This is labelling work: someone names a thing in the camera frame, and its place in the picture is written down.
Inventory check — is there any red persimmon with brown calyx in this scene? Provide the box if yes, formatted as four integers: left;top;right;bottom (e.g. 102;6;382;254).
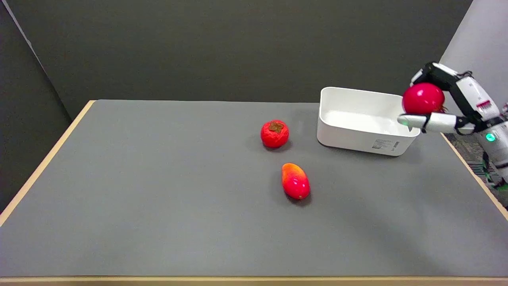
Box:
260;120;289;149

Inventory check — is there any white plastic box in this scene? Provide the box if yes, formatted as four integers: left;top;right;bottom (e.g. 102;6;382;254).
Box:
317;87;421;157

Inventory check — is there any red pomegranate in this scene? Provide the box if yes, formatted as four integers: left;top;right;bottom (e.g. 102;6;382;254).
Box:
402;82;448;115

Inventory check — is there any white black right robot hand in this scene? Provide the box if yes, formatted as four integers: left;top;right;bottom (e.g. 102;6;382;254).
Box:
397;62;504;134

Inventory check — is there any red orange mango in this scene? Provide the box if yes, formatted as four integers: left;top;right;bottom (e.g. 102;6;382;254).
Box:
281;163;310;200

